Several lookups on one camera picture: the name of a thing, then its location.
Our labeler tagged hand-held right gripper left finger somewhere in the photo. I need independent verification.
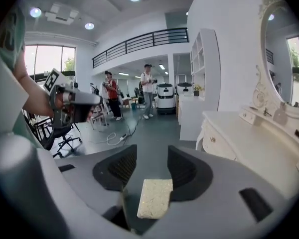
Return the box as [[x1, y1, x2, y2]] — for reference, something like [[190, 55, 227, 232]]
[[37, 144, 145, 239]]

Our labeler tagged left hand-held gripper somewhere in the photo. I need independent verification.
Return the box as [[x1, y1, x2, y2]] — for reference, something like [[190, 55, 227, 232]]
[[43, 68, 104, 129]]

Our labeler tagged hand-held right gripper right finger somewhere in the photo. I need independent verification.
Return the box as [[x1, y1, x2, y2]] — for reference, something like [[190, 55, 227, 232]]
[[142, 145, 298, 239]]

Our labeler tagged white cushioned stool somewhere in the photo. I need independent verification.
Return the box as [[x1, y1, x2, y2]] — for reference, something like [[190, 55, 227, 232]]
[[137, 179, 174, 220]]

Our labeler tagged white ornate dressing table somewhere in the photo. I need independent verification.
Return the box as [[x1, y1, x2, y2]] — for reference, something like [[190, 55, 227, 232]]
[[195, 0, 299, 201]]

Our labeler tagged person's left forearm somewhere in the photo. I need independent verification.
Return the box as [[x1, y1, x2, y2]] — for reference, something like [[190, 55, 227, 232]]
[[13, 55, 55, 117]]

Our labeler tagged person's left hand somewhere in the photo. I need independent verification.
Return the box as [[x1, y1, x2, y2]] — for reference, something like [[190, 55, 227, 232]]
[[55, 93, 73, 115]]

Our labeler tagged brown seat metal chair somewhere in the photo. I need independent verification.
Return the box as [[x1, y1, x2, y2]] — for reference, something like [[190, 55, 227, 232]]
[[89, 103, 111, 132]]

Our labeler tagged black office chair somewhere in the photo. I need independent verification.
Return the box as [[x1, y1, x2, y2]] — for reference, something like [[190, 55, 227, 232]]
[[27, 108, 83, 159]]

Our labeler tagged large window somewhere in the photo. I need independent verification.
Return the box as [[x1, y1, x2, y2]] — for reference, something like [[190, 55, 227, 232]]
[[24, 45, 77, 84]]

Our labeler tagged black balcony railing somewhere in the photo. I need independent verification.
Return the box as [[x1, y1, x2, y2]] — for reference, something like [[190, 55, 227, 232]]
[[91, 27, 190, 70]]

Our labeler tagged white wheeled robot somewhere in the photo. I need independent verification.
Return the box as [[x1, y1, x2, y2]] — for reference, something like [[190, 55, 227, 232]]
[[176, 82, 193, 97], [156, 83, 176, 116]]

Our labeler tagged white low cabinet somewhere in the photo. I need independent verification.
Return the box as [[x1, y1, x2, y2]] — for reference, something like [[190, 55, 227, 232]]
[[178, 95, 219, 142]]

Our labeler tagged white ceiling air unit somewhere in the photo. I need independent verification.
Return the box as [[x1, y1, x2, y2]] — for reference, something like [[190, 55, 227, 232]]
[[44, 3, 79, 26]]

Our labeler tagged person's green printed shirt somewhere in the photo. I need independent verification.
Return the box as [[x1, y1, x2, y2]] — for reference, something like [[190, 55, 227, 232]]
[[0, 5, 27, 72]]

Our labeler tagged small potted plant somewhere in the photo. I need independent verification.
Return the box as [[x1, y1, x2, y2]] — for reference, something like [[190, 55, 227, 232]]
[[193, 83, 205, 97]]

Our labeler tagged white tall shelf unit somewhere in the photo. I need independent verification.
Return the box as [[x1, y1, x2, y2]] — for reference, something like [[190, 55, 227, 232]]
[[190, 28, 220, 114]]

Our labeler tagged white cable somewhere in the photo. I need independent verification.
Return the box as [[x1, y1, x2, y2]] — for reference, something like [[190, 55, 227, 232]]
[[107, 132, 123, 146]]

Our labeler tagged black power cable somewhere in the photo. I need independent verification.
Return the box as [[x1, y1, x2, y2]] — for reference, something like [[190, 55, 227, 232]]
[[126, 113, 144, 137]]

